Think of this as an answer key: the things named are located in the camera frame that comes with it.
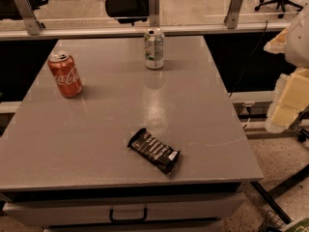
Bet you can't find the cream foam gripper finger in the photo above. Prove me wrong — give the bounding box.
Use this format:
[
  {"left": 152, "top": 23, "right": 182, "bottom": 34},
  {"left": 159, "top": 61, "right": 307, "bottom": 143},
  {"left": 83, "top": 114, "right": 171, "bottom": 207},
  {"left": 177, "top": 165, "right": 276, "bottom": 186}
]
[{"left": 264, "top": 28, "right": 309, "bottom": 133}]

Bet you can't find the black rxbar chocolate bar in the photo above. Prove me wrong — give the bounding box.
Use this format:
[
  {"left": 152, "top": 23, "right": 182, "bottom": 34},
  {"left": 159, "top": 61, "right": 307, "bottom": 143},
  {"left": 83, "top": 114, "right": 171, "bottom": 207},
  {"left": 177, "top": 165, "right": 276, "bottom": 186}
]
[{"left": 127, "top": 129, "right": 180, "bottom": 174}]

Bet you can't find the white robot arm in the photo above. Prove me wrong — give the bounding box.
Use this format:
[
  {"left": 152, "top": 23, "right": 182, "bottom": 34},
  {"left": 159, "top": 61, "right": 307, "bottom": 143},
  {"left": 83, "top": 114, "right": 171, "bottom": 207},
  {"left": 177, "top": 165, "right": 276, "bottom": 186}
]
[{"left": 264, "top": 5, "right": 309, "bottom": 133}]

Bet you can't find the white green 7up can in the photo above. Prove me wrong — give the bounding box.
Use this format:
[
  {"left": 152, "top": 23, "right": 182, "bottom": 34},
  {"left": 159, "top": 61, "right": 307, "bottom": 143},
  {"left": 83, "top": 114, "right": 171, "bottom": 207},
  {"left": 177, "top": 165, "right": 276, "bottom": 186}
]
[{"left": 144, "top": 27, "right": 164, "bottom": 70}]

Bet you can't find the red coca-cola can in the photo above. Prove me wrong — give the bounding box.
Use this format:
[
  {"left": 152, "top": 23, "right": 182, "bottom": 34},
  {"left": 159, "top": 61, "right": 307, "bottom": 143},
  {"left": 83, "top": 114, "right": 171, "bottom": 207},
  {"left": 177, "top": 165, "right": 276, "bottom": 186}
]
[{"left": 47, "top": 51, "right": 83, "bottom": 98}]

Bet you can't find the black office chair right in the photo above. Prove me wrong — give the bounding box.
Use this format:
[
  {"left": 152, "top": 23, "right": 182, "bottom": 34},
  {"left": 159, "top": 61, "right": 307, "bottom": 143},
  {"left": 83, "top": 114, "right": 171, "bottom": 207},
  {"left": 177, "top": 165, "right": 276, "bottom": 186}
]
[{"left": 254, "top": 0, "right": 303, "bottom": 18}]

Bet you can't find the grey cabinet drawer front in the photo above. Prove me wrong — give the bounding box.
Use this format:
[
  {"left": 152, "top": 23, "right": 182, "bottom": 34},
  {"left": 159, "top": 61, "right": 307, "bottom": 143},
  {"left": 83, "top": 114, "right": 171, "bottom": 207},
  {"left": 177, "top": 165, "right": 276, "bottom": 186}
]
[{"left": 4, "top": 192, "right": 244, "bottom": 226}]

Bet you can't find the black office chair centre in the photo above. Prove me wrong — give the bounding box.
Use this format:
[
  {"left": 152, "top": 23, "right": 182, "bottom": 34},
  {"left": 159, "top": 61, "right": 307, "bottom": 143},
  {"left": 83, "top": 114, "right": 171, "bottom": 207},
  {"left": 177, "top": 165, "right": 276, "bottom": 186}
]
[{"left": 105, "top": 0, "right": 149, "bottom": 25}]

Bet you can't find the black hanging cable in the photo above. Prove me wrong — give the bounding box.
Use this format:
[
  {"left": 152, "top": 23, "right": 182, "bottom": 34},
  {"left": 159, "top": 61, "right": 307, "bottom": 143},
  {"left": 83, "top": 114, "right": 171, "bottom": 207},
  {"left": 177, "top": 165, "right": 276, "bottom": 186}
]
[{"left": 228, "top": 19, "right": 268, "bottom": 99}]

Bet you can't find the metal bracket right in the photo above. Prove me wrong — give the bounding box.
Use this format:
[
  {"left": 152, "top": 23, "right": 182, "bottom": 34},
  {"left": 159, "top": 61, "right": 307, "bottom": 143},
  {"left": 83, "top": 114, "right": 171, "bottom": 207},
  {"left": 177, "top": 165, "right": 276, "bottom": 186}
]
[{"left": 224, "top": 0, "right": 243, "bottom": 29}]

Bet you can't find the metal bracket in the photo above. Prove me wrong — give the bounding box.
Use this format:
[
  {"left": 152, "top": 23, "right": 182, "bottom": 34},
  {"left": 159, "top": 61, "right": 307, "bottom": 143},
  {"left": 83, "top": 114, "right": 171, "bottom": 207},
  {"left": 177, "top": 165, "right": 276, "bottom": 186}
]
[
  {"left": 149, "top": 0, "right": 160, "bottom": 27},
  {"left": 14, "top": 0, "right": 42, "bottom": 36},
  {"left": 224, "top": 0, "right": 243, "bottom": 29}
]

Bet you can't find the black wire basket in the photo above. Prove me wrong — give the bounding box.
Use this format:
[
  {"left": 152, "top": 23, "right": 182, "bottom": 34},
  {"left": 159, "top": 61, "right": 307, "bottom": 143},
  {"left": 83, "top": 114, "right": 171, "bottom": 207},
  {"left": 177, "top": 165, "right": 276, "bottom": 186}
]
[{"left": 258, "top": 210, "right": 285, "bottom": 232}]

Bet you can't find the metal bracket centre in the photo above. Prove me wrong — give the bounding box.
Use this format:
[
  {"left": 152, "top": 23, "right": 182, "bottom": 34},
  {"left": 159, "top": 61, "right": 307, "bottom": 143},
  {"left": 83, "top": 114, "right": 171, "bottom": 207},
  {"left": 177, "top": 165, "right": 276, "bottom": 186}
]
[{"left": 149, "top": 0, "right": 160, "bottom": 27}]

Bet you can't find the black drawer handle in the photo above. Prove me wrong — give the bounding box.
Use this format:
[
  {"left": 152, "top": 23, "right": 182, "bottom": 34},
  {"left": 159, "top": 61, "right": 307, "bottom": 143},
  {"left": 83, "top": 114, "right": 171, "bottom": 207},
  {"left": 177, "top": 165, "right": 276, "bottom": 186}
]
[{"left": 109, "top": 208, "right": 148, "bottom": 224}]

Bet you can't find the metal bracket left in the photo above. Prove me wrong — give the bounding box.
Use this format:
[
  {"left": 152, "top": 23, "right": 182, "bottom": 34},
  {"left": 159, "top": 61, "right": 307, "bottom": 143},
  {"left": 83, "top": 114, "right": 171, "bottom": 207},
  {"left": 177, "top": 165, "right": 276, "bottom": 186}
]
[{"left": 14, "top": 0, "right": 42, "bottom": 36}]

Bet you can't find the grey window rail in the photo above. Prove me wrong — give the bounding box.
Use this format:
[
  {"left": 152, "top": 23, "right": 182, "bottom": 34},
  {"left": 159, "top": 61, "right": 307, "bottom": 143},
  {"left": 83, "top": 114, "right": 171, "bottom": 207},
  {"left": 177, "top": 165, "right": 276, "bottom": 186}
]
[{"left": 0, "top": 22, "right": 290, "bottom": 41}]

